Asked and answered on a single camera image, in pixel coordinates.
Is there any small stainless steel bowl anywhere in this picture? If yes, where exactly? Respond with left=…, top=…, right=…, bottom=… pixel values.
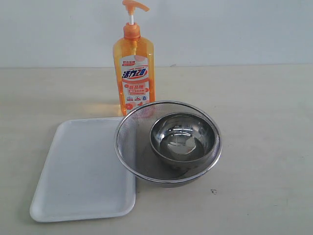
left=150, top=112, right=217, bottom=168

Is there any white rectangular plastic tray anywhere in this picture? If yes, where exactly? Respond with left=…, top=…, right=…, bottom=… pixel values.
left=29, top=117, right=136, bottom=222

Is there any orange dish soap pump bottle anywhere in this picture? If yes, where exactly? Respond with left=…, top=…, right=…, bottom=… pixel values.
left=113, top=0, right=156, bottom=116

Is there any steel mesh strainer basket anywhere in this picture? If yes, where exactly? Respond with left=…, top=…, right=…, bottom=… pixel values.
left=114, top=101, right=223, bottom=188

